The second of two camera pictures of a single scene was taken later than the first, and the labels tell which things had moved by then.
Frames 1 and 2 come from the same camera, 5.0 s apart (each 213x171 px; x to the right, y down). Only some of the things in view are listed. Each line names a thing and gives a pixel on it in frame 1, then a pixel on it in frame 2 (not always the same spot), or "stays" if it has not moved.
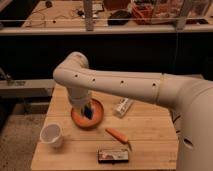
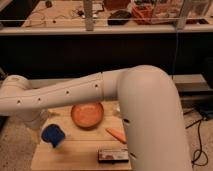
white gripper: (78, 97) to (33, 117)
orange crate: (142, 13) stays
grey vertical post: (88, 8) stays
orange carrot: (119, 136) stays
